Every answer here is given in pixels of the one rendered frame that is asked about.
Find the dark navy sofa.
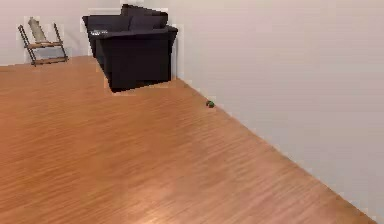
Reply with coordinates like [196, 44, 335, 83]
[81, 3, 179, 94]

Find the wooden ladder shelf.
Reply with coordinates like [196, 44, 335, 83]
[17, 22, 70, 67]

